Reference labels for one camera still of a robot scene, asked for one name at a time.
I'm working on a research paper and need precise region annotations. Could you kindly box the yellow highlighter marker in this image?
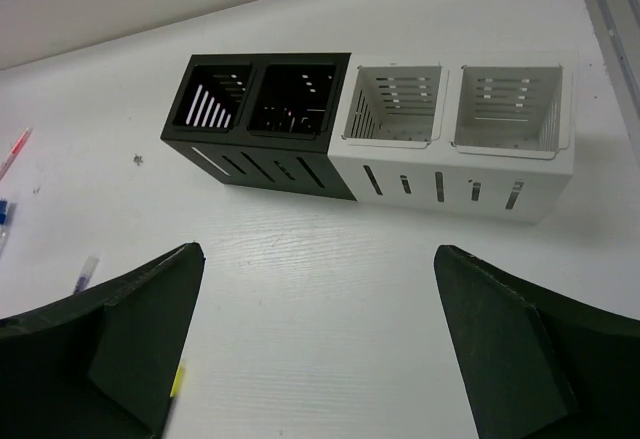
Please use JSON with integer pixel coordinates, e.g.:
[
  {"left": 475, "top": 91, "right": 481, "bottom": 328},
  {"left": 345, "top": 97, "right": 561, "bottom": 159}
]
[{"left": 170, "top": 361, "right": 186, "bottom": 399}]

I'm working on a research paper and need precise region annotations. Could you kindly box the aluminium rail at table edge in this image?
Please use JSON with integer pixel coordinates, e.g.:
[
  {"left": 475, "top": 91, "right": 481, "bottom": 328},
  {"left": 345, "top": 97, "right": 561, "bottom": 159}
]
[{"left": 572, "top": 0, "right": 640, "bottom": 133}]

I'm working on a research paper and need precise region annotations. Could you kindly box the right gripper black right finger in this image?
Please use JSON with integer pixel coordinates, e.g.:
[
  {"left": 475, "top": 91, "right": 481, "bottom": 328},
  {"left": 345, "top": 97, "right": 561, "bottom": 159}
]
[{"left": 434, "top": 245, "right": 639, "bottom": 438}]

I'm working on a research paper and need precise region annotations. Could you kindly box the red gel pen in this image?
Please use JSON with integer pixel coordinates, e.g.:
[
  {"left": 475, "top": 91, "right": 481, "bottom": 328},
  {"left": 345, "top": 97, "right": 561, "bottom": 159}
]
[{"left": 0, "top": 127, "right": 33, "bottom": 180}]

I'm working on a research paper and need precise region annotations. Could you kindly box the black slotted organizer container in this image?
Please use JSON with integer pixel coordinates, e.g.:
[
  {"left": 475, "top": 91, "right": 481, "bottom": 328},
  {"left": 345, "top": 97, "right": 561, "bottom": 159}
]
[{"left": 161, "top": 52, "right": 353, "bottom": 200}]

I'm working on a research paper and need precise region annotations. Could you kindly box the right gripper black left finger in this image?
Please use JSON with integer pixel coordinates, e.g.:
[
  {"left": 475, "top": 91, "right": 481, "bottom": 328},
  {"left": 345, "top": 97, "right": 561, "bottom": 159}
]
[{"left": 1, "top": 243, "right": 205, "bottom": 438}]

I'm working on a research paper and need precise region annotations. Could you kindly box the small blue-capped spray bottle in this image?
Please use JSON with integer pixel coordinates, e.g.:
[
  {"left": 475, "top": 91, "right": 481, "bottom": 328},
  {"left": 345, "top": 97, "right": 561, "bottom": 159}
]
[{"left": 0, "top": 198, "right": 17, "bottom": 255}]

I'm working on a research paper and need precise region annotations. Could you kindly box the purple gel pen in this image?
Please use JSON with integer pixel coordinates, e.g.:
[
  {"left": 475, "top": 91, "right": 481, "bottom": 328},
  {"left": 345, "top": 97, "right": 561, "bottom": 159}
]
[{"left": 72, "top": 256, "right": 99, "bottom": 295}]

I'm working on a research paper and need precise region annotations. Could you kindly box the white slotted organizer container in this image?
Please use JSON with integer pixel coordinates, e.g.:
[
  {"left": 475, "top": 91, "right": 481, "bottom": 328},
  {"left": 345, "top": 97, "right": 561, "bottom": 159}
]
[{"left": 328, "top": 51, "right": 578, "bottom": 223}]

